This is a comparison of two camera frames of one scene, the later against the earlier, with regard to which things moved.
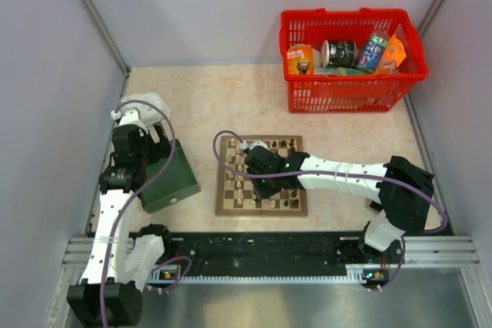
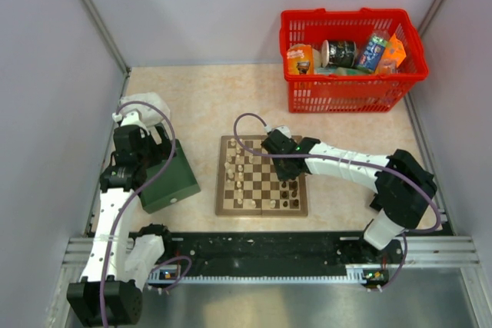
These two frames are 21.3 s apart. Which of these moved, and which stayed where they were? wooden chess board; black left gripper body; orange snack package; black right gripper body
Moved: black right gripper body
Stayed: black left gripper body; orange snack package; wooden chess board
